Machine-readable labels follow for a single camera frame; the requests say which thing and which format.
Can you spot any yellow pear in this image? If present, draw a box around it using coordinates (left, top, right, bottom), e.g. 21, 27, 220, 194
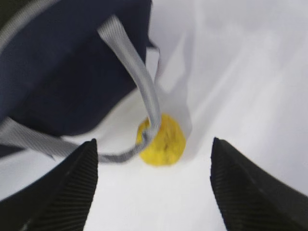
139, 113, 186, 167

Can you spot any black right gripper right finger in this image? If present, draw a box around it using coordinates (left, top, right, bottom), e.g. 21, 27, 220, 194
210, 138, 308, 231

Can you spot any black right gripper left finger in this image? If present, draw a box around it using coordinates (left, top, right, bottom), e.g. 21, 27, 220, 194
0, 139, 98, 231

